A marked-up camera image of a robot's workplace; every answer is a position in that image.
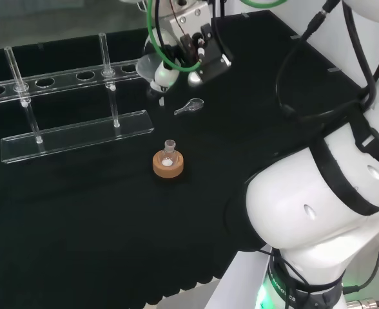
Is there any small round-bottom glass flask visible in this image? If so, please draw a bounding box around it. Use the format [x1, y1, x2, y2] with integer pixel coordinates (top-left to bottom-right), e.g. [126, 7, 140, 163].
[161, 139, 178, 169]

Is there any brown cork ring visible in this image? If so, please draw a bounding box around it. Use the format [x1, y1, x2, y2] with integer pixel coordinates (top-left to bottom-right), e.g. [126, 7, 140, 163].
[152, 149, 185, 179]

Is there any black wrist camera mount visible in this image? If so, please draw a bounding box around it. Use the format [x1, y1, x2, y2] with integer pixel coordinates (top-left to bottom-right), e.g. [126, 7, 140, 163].
[199, 23, 234, 85]

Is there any translucent plastic funnel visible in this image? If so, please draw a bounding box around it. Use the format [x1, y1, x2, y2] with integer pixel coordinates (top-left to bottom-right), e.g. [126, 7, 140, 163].
[135, 53, 165, 108]

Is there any clear acrylic funnel stand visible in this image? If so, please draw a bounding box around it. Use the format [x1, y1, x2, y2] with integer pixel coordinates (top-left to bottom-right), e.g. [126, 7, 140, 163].
[0, 32, 155, 165]

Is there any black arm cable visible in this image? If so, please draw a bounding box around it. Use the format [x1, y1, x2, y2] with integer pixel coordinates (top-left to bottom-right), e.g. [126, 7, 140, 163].
[274, 0, 379, 120]

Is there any black bench cloth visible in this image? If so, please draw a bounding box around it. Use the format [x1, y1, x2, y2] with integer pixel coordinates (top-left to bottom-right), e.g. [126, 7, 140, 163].
[0, 9, 369, 309]

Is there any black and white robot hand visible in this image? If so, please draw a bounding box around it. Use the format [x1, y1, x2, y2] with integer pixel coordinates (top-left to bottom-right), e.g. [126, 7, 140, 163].
[142, 24, 210, 93]

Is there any green cable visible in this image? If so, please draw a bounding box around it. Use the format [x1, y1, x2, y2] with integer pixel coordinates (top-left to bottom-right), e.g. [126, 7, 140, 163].
[146, 0, 204, 73]

